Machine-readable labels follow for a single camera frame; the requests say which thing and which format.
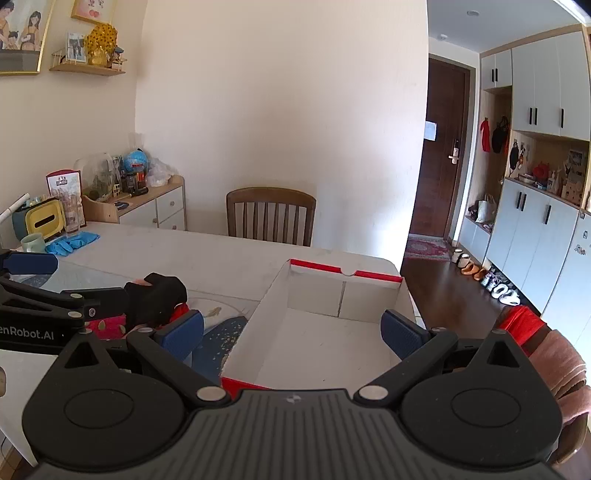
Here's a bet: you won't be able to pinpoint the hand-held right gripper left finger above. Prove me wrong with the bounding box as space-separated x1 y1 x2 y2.
58 310 232 408

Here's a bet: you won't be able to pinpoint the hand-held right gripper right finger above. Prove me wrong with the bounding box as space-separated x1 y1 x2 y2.
353 310 539 408

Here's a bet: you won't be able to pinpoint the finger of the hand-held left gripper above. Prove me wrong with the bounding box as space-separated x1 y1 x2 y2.
0 252 59 278
0 277 131 331

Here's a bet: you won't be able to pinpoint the pink fuzzy plush ball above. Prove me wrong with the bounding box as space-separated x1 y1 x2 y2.
85 315 134 341

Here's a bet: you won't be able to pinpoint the red cloth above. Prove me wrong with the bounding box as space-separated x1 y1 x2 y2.
157 302 191 330

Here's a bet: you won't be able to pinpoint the white cardboard box red rim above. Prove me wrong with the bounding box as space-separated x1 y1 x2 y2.
221 258 428 403

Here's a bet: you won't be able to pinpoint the blue printed table mat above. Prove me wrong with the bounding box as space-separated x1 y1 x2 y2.
182 295 262 384

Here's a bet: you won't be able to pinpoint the yellow teal tissue box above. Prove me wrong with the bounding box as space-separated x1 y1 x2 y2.
13 199 66 242

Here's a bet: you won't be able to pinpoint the blue rubber gloves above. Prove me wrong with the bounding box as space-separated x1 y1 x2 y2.
45 232 100 256

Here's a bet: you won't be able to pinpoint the red-framed paper bag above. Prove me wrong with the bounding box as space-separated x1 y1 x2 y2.
45 170 86 232

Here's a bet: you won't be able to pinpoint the red patterned rug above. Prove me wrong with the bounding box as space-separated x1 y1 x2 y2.
404 234 451 263

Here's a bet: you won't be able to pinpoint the row of shoes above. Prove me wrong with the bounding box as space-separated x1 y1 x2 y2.
451 248 522 306

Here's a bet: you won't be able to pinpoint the glass dome terrarium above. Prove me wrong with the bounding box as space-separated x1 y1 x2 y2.
75 152 122 202

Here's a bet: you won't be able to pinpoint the white wooden sideboard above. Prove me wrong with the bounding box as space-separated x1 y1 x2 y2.
82 174 187 232

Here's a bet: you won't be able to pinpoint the bright red garment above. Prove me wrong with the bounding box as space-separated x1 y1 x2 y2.
498 305 552 347

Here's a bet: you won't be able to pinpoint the clear plastic bag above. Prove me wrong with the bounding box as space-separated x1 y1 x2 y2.
145 157 178 188

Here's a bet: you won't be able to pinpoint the blue globe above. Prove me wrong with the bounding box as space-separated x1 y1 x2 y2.
121 148 151 174

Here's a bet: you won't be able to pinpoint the dark brown door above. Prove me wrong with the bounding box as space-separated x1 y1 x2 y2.
409 53 476 239

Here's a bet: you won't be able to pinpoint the brown wooden slatted chair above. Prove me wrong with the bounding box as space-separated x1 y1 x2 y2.
226 187 317 247

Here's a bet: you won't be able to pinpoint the white tote bag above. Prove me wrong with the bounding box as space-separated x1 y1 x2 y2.
475 194 498 226

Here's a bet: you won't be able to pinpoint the pink fringed scarf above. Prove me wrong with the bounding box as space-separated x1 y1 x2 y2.
529 330 590 432

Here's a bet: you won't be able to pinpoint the dark wooden chair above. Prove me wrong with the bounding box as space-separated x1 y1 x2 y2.
496 307 591 468

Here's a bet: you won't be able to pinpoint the black red hanging bag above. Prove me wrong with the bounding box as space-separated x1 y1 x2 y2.
509 138 528 171

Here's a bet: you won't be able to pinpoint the wooden toy models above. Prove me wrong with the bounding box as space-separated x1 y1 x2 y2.
547 167 585 206

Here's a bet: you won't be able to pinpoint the yellow flower bouquet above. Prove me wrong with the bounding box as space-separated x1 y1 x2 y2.
84 23 117 66

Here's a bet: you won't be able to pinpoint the white cabinet wall unit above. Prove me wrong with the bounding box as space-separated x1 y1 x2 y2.
455 23 591 343

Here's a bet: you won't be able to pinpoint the wooden wall shelf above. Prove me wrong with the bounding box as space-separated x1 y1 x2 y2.
50 48 127 76

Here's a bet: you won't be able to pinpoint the standing photo frame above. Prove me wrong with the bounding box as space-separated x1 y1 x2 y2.
67 32 86 64

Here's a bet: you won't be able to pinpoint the gold-framed wall painting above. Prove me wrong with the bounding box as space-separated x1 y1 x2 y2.
0 0 55 76

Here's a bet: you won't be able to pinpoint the small framed wall picture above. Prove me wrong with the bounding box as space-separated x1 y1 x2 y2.
71 0 114 25

